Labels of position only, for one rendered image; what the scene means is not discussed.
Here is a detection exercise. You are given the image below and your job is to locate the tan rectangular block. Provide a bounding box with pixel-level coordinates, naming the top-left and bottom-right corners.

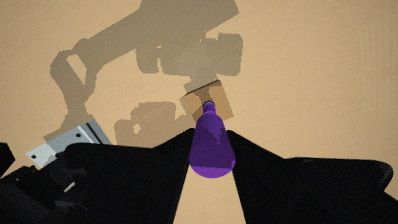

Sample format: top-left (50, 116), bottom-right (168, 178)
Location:
top-left (183, 80), bottom-right (234, 123)

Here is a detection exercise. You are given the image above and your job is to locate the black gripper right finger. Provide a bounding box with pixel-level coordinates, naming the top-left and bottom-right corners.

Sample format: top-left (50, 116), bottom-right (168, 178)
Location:
top-left (226, 130), bottom-right (394, 224)

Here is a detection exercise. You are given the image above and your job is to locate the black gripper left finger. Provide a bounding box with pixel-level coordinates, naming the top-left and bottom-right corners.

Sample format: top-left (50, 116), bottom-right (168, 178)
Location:
top-left (64, 128), bottom-right (195, 224)

